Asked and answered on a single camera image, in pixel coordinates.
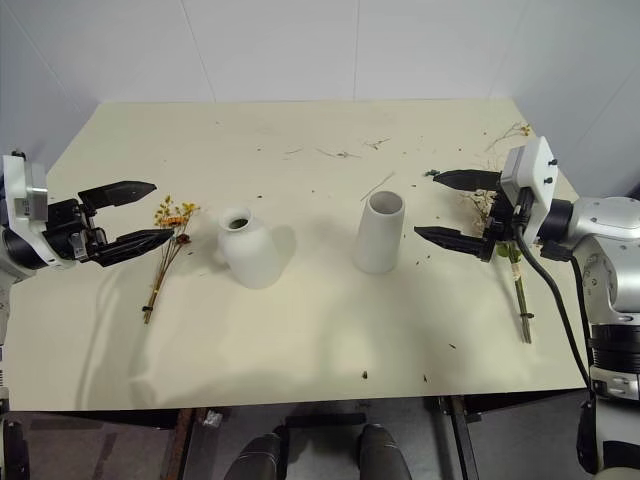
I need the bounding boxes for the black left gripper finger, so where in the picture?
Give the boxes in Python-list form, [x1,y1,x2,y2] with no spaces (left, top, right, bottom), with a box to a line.
[91,228,177,268]
[77,180,158,217]

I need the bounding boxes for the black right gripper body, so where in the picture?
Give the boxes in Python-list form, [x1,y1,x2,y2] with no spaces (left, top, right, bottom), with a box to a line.
[482,172,532,247]

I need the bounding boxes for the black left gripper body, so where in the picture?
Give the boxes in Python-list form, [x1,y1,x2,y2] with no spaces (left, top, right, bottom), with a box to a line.
[45,198,109,265]

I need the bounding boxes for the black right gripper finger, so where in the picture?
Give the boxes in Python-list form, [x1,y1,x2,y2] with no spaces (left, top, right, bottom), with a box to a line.
[413,225,490,262]
[432,169,502,191]

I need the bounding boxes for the white tall cylinder vase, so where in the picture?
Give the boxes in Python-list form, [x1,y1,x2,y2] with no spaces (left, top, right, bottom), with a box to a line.
[351,189,406,275]

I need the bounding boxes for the white jug-shaped vase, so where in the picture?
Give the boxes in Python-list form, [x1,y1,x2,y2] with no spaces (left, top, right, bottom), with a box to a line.
[215,205,283,291]

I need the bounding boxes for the yellow dried flower bunch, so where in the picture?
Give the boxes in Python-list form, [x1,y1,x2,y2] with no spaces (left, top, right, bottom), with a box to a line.
[141,195,202,326]

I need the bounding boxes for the loose twig with yellow blossoms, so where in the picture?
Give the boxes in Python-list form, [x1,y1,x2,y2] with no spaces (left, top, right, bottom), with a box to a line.
[484,120,533,154]

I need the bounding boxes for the white green-stemmed flower bunch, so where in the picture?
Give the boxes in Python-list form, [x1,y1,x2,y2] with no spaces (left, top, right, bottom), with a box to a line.
[458,158,535,346]

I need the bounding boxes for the small pale loose stalk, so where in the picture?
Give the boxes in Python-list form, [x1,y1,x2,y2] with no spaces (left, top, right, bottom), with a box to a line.
[360,171,396,202]

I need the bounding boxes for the rusty brown table bar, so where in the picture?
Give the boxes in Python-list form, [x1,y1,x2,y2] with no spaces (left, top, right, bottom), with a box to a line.
[171,407,202,480]

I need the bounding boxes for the dark rounded shape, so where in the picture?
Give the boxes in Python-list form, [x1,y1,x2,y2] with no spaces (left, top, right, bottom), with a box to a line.
[358,423,402,480]
[233,431,285,480]

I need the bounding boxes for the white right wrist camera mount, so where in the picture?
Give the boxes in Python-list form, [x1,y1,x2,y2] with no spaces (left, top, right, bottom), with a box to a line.
[499,135,557,247]

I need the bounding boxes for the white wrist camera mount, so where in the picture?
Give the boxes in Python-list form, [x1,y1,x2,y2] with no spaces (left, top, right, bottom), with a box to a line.
[0,152,52,271]
[499,135,557,247]

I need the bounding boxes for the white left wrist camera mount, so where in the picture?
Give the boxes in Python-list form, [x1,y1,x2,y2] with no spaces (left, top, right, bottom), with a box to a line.
[0,152,52,271]

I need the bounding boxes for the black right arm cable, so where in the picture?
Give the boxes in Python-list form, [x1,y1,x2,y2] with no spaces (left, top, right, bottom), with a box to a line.
[513,192,601,474]

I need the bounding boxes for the black table frame leg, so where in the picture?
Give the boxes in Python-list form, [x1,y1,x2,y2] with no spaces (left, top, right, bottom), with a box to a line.
[447,396,482,480]

